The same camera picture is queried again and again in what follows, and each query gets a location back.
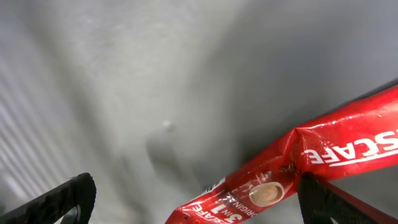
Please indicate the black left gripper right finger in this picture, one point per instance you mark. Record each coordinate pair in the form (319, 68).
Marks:
(322, 202)

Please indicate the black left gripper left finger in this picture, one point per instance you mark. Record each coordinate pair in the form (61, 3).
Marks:
(70, 202)

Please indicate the red Nescafe coffee stick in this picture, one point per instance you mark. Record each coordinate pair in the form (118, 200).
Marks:
(359, 137)

